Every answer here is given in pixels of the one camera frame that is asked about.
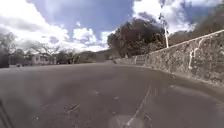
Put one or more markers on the distant hill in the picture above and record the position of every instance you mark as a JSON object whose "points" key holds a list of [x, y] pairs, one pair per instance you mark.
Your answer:
{"points": [[91, 56]]}

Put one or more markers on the large dark tree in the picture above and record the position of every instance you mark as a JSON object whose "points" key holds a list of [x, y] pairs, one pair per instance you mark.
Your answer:
{"points": [[136, 38]]}

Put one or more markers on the grey asphalt road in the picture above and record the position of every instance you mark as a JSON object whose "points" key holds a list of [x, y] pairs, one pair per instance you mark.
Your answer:
{"points": [[83, 96]]}

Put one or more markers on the white pole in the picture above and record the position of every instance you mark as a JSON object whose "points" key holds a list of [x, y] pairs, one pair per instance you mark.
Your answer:
{"points": [[166, 37]]}

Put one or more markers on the small pale building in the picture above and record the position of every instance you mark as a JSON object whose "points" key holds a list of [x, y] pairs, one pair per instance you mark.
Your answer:
{"points": [[40, 59]]}

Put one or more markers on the bushy hillside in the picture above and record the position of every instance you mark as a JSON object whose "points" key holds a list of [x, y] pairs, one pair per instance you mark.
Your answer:
{"points": [[206, 26]]}

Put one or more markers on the group of bare trees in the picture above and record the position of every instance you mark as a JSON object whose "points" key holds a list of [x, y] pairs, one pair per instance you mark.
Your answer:
{"points": [[10, 46]]}

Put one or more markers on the tall stone wall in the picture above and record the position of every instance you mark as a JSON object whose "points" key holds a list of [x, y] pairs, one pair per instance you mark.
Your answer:
{"points": [[196, 56]]}

